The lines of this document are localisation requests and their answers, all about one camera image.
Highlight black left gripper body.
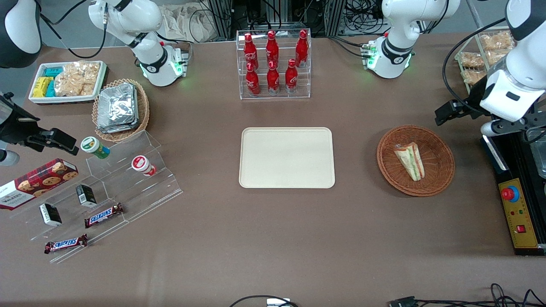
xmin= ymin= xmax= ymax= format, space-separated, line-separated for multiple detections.
xmin=464 ymin=77 xmax=491 ymax=116

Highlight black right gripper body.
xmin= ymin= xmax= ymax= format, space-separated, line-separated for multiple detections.
xmin=0 ymin=95 xmax=52 ymax=152

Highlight triangle sandwich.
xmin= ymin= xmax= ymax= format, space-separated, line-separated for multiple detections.
xmin=393 ymin=142 xmax=425 ymax=182

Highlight white rectangular snack tray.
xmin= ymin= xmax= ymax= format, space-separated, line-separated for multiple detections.
xmin=29 ymin=61 xmax=107 ymax=104

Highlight round brown wicker basket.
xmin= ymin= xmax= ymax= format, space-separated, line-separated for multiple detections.
xmin=377 ymin=125 xmax=456 ymax=197

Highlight oval brown wicker basket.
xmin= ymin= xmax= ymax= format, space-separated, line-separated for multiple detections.
xmin=92 ymin=78 xmax=150 ymax=142

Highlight beige plastic tray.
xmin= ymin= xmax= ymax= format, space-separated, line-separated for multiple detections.
xmin=239 ymin=127 xmax=336 ymax=189

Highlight green lid snack cup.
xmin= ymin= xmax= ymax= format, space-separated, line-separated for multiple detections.
xmin=81 ymin=136 xmax=110 ymax=159

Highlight clear bag of crackers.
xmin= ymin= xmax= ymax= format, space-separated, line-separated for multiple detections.
xmin=480 ymin=32 xmax=515 ymax=52
xmin=54 ymin=61 xmax=101 ymax=97
xmin=463 ymin=70 xmax=487 ymax=85
xmin=460 ymin=52 xmax=485 ymax=68

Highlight small black box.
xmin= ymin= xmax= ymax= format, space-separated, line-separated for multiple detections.
xmin=76 ymin=184 xmax=97 ymax=208
xmin=39 ymin=203 xmax=62 ymax=227

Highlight yellow snack packet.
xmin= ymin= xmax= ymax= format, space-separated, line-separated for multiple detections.
xmin=33 ymin=77 xmax=54 ymax=98

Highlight red tartan cookie box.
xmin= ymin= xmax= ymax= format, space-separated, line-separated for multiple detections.
xmin=0 ymin=158 xmax=79 ymax=210

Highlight silver foil packet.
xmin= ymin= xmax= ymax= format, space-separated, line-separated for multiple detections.
xmin=97 ymin=121 xmax=140 ymax=134
xmin=99 ymin=83 xmax=138 ymax=127

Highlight red lid snack cup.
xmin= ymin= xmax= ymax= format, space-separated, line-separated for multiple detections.
xmin=131 ymin=156 xmax=157 ymax=177

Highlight black machine housing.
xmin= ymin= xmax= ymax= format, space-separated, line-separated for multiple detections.
xmin=481 ymin=130 xmax=546 ymax=256

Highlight snickers chocolate bar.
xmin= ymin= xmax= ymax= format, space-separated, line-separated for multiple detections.
xmin=84 ymin=203 xmax=124 ymax=229
xmin=44 ymin=234 xmax=88 ymax=255

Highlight clear acrylic stepped shelf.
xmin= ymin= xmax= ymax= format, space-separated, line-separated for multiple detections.
xmin=11 ymin=130 xmax=184 ymax=264

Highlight clear plastic container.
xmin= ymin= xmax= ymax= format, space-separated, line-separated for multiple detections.
xmin=526 ymin=129 xmax=546 ymax=180

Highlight yellow control panel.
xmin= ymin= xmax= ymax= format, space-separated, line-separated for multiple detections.
xmin=498 ymin=178 xmax=540 ymax=249

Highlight red cola bottle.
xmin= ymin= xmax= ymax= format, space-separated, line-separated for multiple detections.
xmin=266 ymin=30 xmax=279 ymax=69
xmin=244 ymin=33 xmax=259 ymax=71
xmin=285 ymin=59 xmax=299 ymax=93
xmin=246 ymin=63 xmax=261 ymax=97
xmin=267 ymin=61 xmax=280 ymax=95
xmin=295 ymin=29 xmax=309 ymax=68

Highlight clear acrylic bottle rack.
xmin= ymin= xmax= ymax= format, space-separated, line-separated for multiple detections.
xmin=236 ymin=29 xmax=312 ymax=100

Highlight beige cloth bag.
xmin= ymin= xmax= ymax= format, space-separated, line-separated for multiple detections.
xmin=160 ymin=2 xmax=218 ymax=43

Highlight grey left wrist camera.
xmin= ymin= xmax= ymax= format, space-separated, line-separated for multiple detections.
xmin=481 ymin=114 xmax=546 ymax=138

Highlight white wire rack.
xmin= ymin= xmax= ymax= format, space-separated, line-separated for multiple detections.
xmin=454 ymin=26 xmax=517 ymax=95

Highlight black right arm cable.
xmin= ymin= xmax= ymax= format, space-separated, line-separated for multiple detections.
xmin=40 ymin=0 xmax=108 ymax=59

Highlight black background cable bundle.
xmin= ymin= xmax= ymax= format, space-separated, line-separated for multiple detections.
xmin=345 ymin=0 xmax=385 ymax=35

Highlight aluminium frame post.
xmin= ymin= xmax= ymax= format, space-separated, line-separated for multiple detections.
xmin=324 ymin=0 xmax=346 ymax=37
xmin=208 ymin=0 xmax=233 ymax=40

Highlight black tangled cables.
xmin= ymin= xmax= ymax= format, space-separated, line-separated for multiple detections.
xmin=416 ymin=283 xmax=546 ymax=307

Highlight black looped cable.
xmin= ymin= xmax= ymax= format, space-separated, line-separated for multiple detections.
xmin=229 ymin=295 xmax=299 ymax=307

